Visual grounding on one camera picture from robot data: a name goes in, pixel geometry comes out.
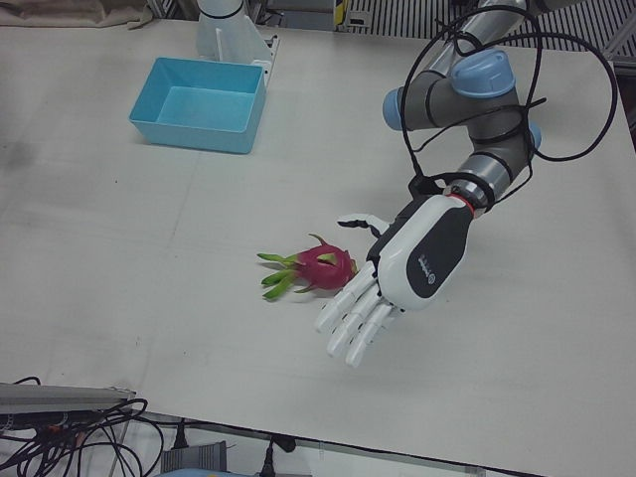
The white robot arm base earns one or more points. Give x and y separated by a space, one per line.
228 37

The black power plug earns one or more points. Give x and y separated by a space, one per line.
270 454
180 437

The light blue plastic bin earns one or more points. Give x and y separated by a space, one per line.
208 107

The beige cloth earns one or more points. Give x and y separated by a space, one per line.
69 12

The aluminium frame profile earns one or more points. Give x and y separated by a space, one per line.
621 47

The black white striped mat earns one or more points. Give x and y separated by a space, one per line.
392 15

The yellow black striped post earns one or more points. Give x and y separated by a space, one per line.
340 11

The long aluminium rail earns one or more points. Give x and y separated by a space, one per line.
59 395

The metal mounting bracket plate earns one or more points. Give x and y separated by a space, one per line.
272 52

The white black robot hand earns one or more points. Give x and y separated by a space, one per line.
432 248

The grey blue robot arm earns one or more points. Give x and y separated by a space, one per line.
447 102

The pink dragon fruit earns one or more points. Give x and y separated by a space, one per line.
323 270

